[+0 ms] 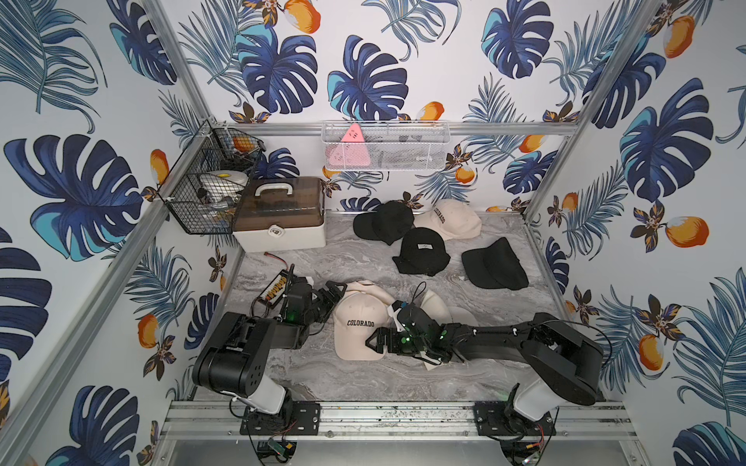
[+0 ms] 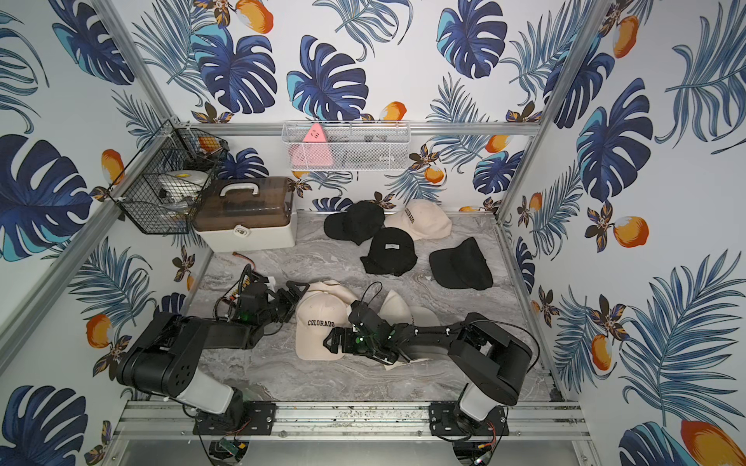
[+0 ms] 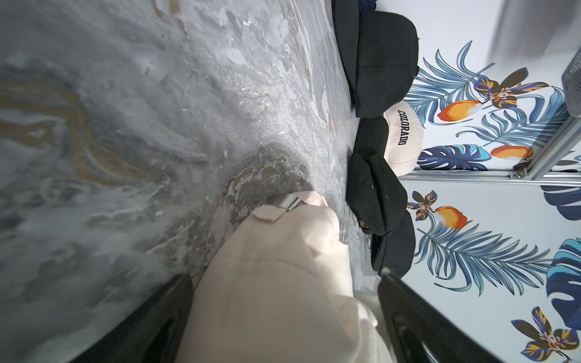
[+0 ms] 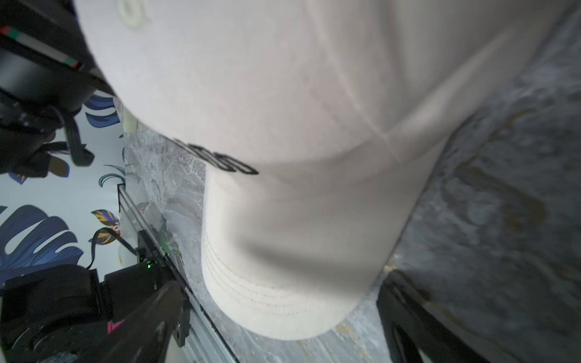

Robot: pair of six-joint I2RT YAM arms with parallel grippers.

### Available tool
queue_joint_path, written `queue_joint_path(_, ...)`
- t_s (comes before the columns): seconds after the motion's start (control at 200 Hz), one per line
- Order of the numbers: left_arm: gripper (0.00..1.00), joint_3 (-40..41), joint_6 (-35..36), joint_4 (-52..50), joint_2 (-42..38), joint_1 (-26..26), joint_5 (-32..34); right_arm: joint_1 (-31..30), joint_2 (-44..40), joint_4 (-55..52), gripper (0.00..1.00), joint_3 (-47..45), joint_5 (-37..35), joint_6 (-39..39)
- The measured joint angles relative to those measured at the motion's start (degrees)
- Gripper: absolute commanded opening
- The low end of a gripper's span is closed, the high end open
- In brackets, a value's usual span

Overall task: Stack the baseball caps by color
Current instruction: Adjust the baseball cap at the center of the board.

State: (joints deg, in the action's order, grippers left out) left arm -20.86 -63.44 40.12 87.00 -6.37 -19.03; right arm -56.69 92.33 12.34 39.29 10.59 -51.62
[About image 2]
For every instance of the white box brown lid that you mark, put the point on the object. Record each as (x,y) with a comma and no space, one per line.
(247,215)

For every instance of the white bowl in basket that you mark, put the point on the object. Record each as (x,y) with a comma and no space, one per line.
(184,185)

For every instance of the pink triangle card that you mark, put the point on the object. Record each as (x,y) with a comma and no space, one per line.
(314,151)

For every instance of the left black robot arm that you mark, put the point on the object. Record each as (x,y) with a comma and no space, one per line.
(164,361)

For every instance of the beige cap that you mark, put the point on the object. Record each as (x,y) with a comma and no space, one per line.
(422,220)
(325,305)
(395,310)

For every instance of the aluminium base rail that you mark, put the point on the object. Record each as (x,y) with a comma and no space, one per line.
(370,421)

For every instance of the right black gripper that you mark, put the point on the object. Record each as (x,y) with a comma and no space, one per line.
(346,341)

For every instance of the black cap with label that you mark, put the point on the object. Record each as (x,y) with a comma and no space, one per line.
(392,252)

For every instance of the black wire basket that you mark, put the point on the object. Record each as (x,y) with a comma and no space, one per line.
(161,190)

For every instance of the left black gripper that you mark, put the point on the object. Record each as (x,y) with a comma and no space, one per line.
(280,300)

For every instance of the clear wall shelf tray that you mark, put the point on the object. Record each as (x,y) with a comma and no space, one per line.
(357,146)

